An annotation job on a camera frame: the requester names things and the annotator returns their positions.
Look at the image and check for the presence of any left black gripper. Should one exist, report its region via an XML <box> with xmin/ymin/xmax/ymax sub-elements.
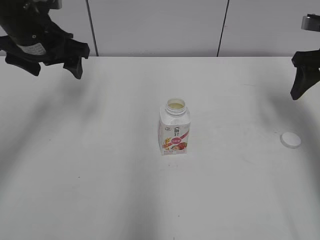
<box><xmin>0</xmin><ymin>9</ymin><xmax>90</xmax><ymax>80</ymax></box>

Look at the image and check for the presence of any white yili yogurt bottle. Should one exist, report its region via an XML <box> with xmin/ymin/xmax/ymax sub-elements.
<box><xmin>158</xmin><ymin>98</ymin><xmax>191</xmax><ymax>156</ymax></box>

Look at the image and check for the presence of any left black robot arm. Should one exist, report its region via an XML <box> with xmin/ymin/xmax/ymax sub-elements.
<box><xmin>0</xmin><ymin>0</ymin><xmax>90</xmax><ymax>80</ymax></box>

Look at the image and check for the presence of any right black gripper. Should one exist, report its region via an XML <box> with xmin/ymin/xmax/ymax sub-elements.
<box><xmin>290</xmin><ymin>49</ymin><xmax>320</xmax><ymax>101</ymax></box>

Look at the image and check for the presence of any white round bottle cap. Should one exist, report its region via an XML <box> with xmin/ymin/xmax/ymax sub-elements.
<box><xmin>280</xmin><ymin>132</ymin><xmax>302</xmax><ymax>149</ymax></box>

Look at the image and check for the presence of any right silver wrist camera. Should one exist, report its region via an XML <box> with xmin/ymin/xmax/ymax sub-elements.
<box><xmin>301</xmin><ymin>14</ymin><xmax>320</xmax><ymax>32</ymax></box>

